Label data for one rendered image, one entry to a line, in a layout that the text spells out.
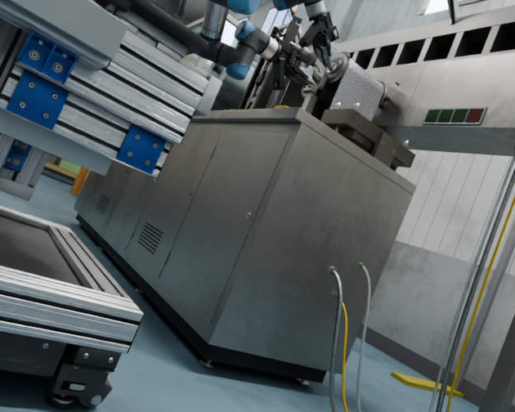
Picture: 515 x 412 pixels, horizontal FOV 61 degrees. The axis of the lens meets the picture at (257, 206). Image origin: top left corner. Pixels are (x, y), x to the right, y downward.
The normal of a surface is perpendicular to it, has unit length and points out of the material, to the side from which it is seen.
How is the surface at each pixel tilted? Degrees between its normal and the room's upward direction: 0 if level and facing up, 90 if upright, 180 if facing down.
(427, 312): 90
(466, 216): 90
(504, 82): 90
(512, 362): 90
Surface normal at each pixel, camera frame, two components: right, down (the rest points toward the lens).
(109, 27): 0.54, 0.17
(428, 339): -0.75, -0.36
